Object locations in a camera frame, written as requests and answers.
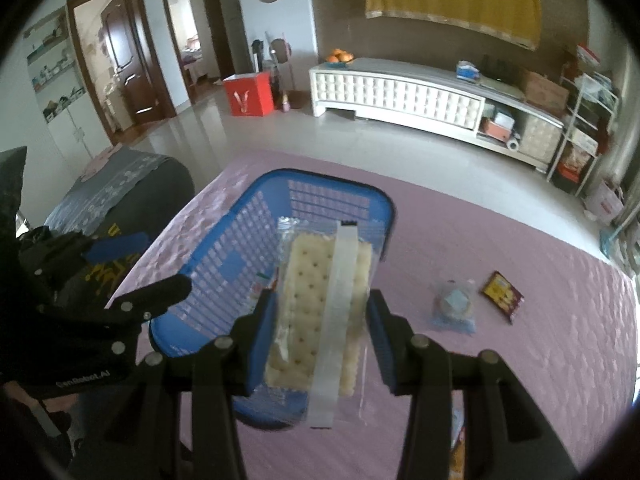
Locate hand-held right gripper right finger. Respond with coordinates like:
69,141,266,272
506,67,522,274
365,290,576,480

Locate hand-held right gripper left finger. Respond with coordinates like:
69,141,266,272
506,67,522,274
65,290,279,480

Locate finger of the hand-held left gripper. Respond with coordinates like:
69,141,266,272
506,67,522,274
106,274,194,357
17,230,153,282

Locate clear cracker packet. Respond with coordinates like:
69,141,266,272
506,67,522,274
250,216,389,429

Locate blue plastic basket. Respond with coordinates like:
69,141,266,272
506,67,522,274
148,168,398,431

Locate black cloth yellow print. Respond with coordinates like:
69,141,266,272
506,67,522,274
82,222,146,301

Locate grey lace sofa cover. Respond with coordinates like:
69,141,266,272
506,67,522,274
45,147,174,231

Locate dark sofa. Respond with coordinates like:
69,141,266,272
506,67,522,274
42,145,196,242

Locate clear round cake packet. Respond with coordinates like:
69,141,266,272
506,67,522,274
431,280,477,335

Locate pink cloth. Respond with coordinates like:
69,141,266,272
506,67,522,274
82,147,124,181

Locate white cupboard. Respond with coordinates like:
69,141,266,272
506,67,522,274
47,95,116,161

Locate dark brown snack packet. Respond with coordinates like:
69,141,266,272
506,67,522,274
480,270,525,325

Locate orange snack pouch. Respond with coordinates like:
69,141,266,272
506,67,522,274
447,425,469,480

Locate pink tablecloth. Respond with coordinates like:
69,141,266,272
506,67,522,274
105,149,640,480

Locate dark wooden door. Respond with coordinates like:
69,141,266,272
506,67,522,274
100,5,151,116

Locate red gift bag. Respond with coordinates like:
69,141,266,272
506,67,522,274
222,71,275,117

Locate flat orange box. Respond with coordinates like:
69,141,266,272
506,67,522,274
487,119,514,142

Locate white TV cabinet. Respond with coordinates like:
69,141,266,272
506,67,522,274
309,57,565,174

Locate round disc on stand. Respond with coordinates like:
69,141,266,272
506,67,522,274
268,37,294,107

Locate orange printed box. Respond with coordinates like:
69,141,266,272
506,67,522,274
557,147,589,181

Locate pink white shopping bag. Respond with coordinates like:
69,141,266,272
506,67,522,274
582,180,626,226

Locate white metal shelf rack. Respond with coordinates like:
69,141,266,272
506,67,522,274
546,67,621,198

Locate small white box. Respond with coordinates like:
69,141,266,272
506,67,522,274
570,127,599,156

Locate cardboard box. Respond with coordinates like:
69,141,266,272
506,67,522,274
520,70,571,117

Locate black device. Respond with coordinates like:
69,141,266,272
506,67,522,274
481,54,521,86

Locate white plastic bags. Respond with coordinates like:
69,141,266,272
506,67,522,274
575,72,619,111

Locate red white bag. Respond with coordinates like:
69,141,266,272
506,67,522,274
575,44,602,69

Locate dark wooden door frame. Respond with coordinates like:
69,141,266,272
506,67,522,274
157,0,236,106
66,0,177,146

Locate wall shelf with ornaments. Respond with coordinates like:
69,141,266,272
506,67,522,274
25,7,86,124

